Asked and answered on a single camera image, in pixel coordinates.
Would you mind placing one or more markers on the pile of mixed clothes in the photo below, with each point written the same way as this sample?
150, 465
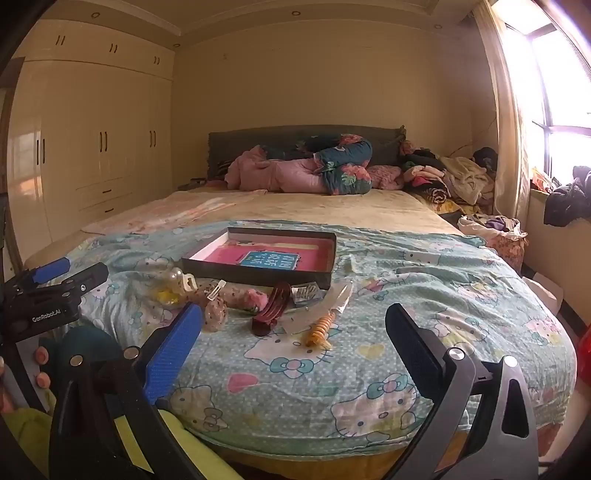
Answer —
459, 189

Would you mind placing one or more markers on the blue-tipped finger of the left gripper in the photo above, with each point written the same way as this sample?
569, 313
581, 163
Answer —
45, 273

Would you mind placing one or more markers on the dark clothes on windowsill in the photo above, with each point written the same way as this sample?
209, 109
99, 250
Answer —
569, 202

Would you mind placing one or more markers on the pink dotted bow hair clip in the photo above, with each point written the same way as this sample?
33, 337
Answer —
216, 303

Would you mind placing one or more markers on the pink quilted jacket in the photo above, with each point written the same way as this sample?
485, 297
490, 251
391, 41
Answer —
252, 171

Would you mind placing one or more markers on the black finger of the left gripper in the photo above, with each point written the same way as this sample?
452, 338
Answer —
79, 284

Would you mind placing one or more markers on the clear bag with earring card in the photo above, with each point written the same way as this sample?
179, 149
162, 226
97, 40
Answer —
335, 301

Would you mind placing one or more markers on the dark shallow cardboard box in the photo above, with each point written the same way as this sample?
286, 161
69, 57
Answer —
258, 276

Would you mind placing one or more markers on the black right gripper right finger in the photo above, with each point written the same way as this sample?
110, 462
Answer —
443, 375

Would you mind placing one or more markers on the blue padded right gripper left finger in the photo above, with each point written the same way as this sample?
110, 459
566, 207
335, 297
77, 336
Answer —
165, 351

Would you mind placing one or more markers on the pink floral sheet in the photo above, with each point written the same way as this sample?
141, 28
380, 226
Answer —
177, 210

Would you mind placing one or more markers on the yellow rings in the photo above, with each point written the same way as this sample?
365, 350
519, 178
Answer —
168, 290

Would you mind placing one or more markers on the cream built-in wardrobe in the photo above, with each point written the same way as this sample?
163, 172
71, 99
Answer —
89, 131

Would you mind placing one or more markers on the beige bed sheet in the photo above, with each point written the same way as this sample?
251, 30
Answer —
379, 210

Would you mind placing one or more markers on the orange spiral hair clip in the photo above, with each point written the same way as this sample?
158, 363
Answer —
319, 334

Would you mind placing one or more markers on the dark red hair clip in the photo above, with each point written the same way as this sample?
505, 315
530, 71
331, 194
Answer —
265, 321

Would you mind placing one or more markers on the clear box of rhinestone clips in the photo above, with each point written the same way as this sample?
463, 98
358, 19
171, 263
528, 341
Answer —
306, 294

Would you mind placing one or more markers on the person's left hand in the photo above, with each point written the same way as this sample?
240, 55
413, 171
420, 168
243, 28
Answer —
21, 376

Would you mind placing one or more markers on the dark grey headboard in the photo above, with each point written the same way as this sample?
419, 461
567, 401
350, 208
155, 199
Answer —
224, 147

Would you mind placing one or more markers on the white pearl claw clip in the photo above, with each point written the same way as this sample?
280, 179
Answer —
187, 284

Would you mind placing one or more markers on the beige curtain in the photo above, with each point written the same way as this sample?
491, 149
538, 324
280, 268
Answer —
512, 184

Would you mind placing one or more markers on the window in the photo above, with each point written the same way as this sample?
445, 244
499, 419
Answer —
551, 78

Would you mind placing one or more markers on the hello kitty teal blanket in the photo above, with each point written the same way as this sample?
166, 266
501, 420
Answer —
273, 396

